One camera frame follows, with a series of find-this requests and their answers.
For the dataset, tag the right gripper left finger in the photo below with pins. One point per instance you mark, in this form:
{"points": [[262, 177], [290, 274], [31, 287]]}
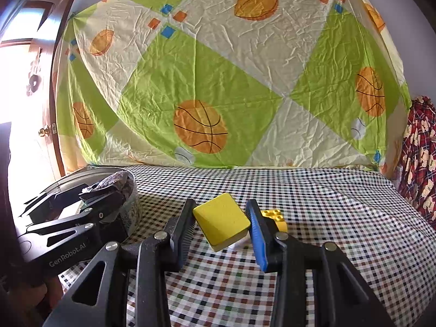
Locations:
{"points": [[181, 231]]}

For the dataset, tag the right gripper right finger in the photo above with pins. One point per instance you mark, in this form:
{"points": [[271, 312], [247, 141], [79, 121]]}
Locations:
{"points": [[264, 237]]}

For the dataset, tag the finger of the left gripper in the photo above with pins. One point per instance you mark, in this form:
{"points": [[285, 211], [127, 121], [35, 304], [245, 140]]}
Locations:
{"points": [[49, 206], [104, 210]]}

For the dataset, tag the yellow foam sponge block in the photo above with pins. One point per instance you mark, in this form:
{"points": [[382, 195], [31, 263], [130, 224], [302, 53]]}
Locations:
{"points": [[221, 221]]}

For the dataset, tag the left hand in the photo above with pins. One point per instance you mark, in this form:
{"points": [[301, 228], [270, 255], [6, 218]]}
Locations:
{"points": [[19, 299]]}

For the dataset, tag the yellow face toy brick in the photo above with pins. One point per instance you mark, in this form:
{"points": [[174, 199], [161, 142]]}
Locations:
{"points": [[276, 215]]}

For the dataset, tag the round metal cookie tin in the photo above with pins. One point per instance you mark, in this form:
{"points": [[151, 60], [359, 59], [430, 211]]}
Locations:
{"points": [[89, 176]]}

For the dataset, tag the checkered tablecloth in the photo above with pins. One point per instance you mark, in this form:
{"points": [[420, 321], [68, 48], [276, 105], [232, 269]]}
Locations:
{"points": [[358, 255]]}

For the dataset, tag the red bear patterned fabric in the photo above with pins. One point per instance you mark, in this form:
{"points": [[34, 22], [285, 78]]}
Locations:
{"points": [[417, 162]]}

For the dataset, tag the brown wooden door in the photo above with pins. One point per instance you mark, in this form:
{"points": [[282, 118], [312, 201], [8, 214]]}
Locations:
{"points": [[42, 142]]}

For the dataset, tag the green basketball bedsheet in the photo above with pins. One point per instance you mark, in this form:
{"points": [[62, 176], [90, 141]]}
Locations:
{"points": [[230, 83]]}

